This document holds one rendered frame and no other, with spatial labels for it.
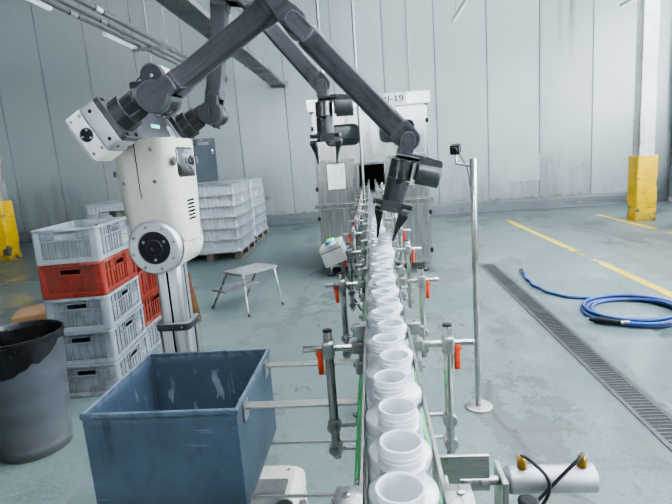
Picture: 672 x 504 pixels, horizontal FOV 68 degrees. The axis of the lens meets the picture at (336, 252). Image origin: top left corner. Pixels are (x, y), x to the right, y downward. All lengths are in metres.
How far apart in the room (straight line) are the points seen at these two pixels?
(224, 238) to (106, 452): 6.89
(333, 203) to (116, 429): 5.12
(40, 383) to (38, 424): 0.21
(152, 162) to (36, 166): 12.41
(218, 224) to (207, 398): 6.63
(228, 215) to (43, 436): 5.32
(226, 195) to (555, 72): 7.64
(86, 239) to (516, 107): 9.96
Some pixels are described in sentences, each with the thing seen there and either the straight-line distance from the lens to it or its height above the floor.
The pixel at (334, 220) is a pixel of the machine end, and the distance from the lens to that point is 6.03.
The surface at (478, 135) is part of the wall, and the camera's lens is 11.73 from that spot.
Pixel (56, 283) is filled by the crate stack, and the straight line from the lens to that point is 3.61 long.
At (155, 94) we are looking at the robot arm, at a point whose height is 1.58.
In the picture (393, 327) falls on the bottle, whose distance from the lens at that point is 0.71.
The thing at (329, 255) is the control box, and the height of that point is 1.08.
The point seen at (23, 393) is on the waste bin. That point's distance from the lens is 3.00.
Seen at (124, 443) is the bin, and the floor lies 0.89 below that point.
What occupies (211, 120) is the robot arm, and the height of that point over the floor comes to 1.56.
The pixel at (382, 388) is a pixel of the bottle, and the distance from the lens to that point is 0.55.
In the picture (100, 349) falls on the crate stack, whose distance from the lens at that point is 3.62.
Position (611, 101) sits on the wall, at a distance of 12.63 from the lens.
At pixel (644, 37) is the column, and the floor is 2.97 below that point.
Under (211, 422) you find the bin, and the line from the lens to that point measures 1.04.
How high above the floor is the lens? 1.40
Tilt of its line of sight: 10 degrees down
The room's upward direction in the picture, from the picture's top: 4 degrees counter-clockwise
